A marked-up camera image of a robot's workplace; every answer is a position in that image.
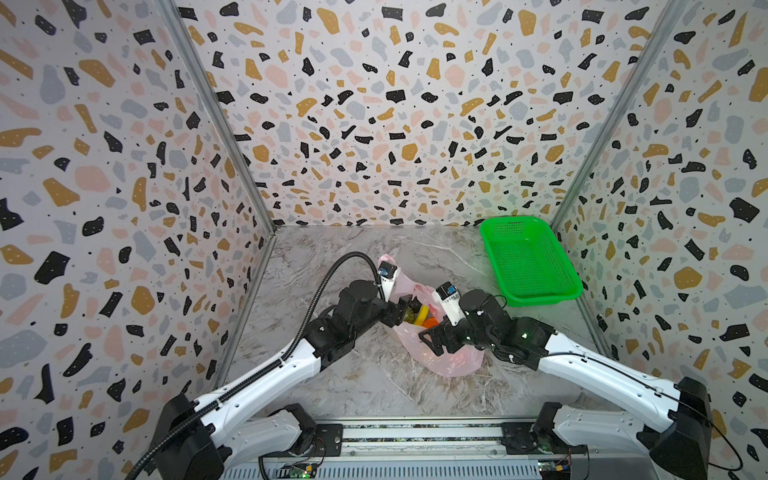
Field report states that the pink plastic bag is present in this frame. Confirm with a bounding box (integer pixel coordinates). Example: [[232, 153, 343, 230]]
[[378, 255, 484, 378]]

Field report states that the green plastic basket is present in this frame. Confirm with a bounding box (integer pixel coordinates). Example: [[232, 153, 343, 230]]
[[479, 216, 583, 308]]

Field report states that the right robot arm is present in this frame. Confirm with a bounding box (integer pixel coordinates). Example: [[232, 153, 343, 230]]
[[419, 283, 712, 479]]

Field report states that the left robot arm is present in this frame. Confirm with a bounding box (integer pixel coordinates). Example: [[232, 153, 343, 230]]
[[127, 280, 412, 479]]

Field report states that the orange tangerine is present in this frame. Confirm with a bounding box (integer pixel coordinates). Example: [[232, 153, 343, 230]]
[[422, 317, 439, 329]]

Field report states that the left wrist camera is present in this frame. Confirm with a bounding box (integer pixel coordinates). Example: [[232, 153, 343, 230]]
[[378, 261, 399, 301]]

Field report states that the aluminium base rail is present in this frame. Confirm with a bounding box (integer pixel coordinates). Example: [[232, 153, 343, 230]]
[[218, 416, 679, 480]]

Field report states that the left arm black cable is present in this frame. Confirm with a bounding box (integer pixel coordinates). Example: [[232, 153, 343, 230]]
[[122, 250, 382, 480]]

